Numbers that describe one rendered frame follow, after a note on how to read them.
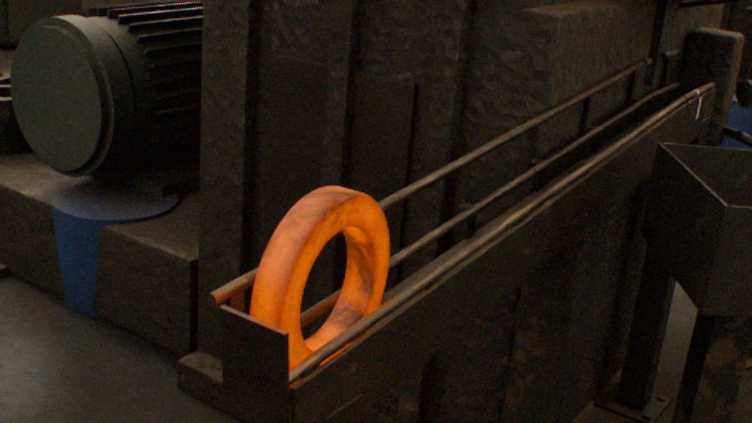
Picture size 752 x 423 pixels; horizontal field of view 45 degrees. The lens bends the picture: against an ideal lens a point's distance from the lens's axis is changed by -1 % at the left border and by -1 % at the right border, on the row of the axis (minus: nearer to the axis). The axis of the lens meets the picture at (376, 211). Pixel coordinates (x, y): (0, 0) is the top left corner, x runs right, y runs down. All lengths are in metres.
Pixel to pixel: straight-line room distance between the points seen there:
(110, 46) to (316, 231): 1.44
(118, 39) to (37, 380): 0.79
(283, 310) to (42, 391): 1.27
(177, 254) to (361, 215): 1.18
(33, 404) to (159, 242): 0.42
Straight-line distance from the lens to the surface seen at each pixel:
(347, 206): 0.82
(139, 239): 2.07
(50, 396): 1.98
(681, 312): 2.60
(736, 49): 1.98
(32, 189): 2.39
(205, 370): 1.90
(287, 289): 0.77
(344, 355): 0.84
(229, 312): 0.80
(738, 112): 3.85
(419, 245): 1.05
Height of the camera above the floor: 1.03
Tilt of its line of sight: 20 degrees down
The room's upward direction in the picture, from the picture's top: 5 degrees clockwise
